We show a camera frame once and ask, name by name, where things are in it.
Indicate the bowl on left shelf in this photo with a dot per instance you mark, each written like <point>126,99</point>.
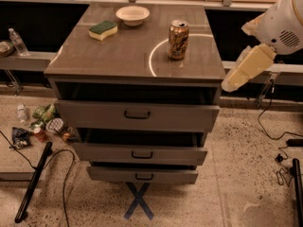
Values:
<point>6,48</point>

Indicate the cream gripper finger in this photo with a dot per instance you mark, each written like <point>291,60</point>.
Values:
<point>251,28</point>
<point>251,63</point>

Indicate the grey drawer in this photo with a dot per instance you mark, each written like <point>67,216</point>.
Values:
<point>141,175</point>
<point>137,116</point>
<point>137,154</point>

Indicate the dark chip bag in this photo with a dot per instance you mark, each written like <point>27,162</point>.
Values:
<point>20,137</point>

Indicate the red can on floor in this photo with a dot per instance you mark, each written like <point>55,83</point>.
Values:
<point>40,134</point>

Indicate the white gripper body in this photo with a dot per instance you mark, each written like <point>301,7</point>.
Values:
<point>278,26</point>

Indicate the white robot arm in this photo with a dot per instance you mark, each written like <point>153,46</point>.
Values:
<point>279,31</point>

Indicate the orange soda can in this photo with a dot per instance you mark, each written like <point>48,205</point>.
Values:
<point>178,39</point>

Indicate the white patterned cup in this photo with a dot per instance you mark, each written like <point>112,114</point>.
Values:
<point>54,125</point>

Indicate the top grey drawer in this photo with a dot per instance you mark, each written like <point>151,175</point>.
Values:
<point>137,116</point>

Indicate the green yellow sponge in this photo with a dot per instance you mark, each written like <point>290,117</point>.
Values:
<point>103,30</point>

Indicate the black bar right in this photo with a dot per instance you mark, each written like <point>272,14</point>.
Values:
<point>296,172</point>

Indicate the clear water bottle on shelf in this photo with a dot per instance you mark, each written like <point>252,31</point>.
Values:
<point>18,42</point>

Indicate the green snack bag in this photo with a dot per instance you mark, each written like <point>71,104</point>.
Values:
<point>45,113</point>

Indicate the white paper bowl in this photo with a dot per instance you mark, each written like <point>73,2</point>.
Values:
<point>133,15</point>

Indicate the grey drawer cabinet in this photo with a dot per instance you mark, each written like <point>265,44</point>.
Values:
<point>133,66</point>

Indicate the small bottle on floor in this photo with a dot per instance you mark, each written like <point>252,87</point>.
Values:
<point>22,113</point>

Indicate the bottom grey drawer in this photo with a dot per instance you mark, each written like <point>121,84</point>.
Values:
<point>141,175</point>

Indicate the black bar on floor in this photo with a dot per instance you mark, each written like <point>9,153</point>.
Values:
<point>22,211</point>

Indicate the middle grey drawer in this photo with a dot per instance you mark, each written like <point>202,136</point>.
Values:
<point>137,154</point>

